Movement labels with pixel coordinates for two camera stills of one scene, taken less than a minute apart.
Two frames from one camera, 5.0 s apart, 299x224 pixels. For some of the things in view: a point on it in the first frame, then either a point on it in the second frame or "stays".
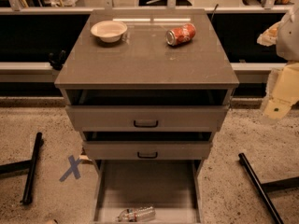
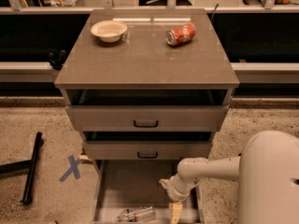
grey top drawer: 108,110 stays
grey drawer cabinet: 147,85 stays
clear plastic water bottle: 138,214 stays
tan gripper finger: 282,91 to 177,209
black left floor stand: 30,163 stays
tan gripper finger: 269,36 to 164,182
